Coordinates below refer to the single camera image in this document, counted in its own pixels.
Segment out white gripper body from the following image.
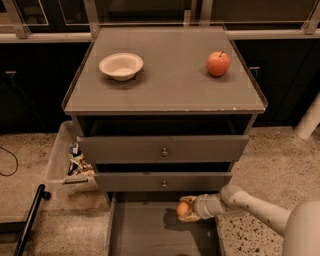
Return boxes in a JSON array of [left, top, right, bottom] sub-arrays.
[[193, 193, 224, 219]]

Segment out orange fruit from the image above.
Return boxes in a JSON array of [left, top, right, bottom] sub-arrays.
[[176, 201, 192, 217]]

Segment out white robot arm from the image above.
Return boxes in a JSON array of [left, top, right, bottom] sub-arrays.
[[176, 184, 320, 256]]

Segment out grey open bottom drawer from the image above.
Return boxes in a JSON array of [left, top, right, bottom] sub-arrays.
[[107, 192, 222, 256]]

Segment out grey middle drawer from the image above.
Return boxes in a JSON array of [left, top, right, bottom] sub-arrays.
[[94, 172, 232, 192]]

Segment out grey drawer cabinet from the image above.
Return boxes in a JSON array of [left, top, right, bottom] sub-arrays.
[[61, 26, 269, 201]]

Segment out grey top drawer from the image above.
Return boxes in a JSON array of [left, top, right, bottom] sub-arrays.
[[77, 135, 249, 164]]

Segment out snack packets in bin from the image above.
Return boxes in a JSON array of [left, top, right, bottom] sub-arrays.
[[68, 142, 94, 176]]

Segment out red apple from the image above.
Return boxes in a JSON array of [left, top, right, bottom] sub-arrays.
[[206, 51, 231, 77]]

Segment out white paper bowl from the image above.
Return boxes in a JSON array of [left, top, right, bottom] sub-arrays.
[[99, 53, 144, 81]]

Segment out black metal stand leg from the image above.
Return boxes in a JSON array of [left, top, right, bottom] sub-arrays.
[[0, 184, 51, 256]]

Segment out white post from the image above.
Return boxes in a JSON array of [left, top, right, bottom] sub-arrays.
[[294, 93, 320, 140]]

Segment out black cable on floor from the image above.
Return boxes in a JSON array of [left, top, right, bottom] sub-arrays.
[[0, 146, 20, 178]]

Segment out metal railing frame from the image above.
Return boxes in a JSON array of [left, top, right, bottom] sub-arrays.
[[0, 0, 320, 42]]

